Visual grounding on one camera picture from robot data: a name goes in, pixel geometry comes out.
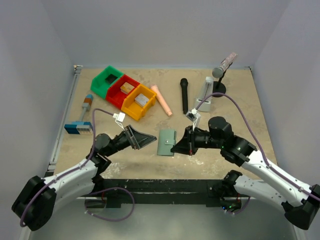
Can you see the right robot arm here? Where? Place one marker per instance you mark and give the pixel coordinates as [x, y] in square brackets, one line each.
[298, 200]

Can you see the green plastic bin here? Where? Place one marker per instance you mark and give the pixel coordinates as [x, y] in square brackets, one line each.
[104, 80]

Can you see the aluminium frame rail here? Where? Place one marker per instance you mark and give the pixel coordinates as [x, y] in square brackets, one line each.
[53, 159]

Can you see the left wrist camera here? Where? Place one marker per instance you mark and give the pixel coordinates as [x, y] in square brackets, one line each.
[119, 118]

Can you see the block in red bin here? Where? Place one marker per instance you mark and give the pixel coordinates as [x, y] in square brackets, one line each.
[126, 88]

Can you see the toy block hammer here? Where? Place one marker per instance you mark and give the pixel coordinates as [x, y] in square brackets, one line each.
[80, 126]

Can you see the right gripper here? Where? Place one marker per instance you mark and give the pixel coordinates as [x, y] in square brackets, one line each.
[187, 144]

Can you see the red plastic bin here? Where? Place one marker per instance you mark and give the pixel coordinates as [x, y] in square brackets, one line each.
[117, 93]

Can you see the grey metronome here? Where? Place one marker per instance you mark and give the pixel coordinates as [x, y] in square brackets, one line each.
[206, 90]

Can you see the black microphone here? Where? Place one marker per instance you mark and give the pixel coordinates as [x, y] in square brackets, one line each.
[184, 93]

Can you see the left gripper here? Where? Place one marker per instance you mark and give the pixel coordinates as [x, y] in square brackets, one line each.
[139, 139]

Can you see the yellow plastic bin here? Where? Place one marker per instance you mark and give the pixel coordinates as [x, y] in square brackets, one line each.
[132, 109]

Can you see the glitter microphone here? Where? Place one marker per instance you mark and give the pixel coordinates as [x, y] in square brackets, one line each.
[223, 65]

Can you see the block in yellow bin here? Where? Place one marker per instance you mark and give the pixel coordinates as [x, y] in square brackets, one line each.
[141, 100]

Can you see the black microphone stand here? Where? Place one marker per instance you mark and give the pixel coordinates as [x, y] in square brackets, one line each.
[218, 86]

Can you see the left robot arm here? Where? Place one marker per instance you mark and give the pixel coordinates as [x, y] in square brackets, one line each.
[41, 197]

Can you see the sage green card holder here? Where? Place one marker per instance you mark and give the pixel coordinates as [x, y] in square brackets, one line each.
[166, 140]

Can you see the pink microphone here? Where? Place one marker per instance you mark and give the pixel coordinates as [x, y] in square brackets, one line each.
[161, 100]

